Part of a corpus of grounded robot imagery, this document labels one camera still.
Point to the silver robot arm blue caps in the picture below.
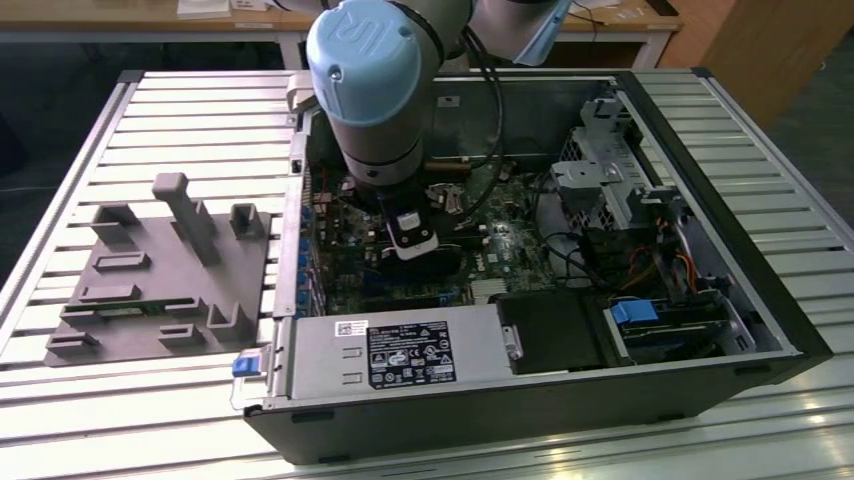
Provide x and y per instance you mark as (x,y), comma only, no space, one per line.
(374,75)

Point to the CPU socket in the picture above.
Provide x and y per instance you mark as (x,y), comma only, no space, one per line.
(462,212)

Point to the black drive bay cover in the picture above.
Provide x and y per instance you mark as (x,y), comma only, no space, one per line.
(554,330)

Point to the black graphics card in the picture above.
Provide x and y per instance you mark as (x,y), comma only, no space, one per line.
(443,269)

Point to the green motherboard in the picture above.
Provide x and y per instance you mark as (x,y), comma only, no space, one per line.
(517,240)

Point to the silver chipset heatsink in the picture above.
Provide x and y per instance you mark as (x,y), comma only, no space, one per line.
(487,291)

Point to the metal drive cage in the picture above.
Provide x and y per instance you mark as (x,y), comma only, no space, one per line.
(587,180)

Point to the silver power supply unit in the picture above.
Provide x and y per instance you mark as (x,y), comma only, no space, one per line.
(320,360)

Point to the grey parts rack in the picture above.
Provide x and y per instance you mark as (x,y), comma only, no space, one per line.
(167,280)

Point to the blue case latch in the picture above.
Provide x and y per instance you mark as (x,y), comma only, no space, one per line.
(246,365)

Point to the white paper box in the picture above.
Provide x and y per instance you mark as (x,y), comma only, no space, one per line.
(252,4)
(200,7)

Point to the green RAM stick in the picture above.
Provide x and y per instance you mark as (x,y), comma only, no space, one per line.
(123,312)

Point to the hard disk in blue carrier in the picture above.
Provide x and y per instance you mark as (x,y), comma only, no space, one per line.
(634,310)

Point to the black PC case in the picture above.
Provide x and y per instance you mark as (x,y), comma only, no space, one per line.
(534,425)

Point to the wooden desk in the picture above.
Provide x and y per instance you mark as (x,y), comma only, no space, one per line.
(100,20)

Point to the wooden cabinet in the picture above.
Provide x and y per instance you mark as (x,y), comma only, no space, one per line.
(787,50)

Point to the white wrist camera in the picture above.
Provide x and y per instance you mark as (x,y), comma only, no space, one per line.
(414,240)

